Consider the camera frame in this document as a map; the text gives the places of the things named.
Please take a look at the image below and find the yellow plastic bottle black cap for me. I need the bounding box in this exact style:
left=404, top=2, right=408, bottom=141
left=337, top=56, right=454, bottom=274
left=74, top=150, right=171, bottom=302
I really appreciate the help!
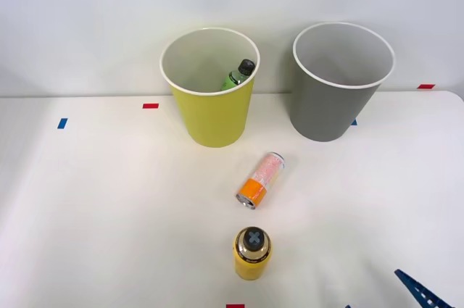
left=232, top=226, right=273, bottom=282

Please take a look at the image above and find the green plastic bottle black cap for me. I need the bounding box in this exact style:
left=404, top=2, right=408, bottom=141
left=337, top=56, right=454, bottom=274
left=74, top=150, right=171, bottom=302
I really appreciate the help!
left=220, top=59, right=256, bottom=92

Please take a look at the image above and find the orange and pink drink can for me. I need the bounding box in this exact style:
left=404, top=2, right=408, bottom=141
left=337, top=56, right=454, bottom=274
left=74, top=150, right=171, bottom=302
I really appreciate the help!
left=235, top=151, right=286, bottom=212

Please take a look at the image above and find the yellow-green plastic waste bin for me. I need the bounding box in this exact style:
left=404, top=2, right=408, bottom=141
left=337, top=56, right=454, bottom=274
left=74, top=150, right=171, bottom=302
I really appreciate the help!
left=159, top=26, right=261, bottom=149

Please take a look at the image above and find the grey plastic waste bin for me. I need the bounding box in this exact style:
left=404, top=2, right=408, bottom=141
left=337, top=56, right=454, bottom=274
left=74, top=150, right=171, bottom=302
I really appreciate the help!
left=292, top=21, right=397, bottom=143

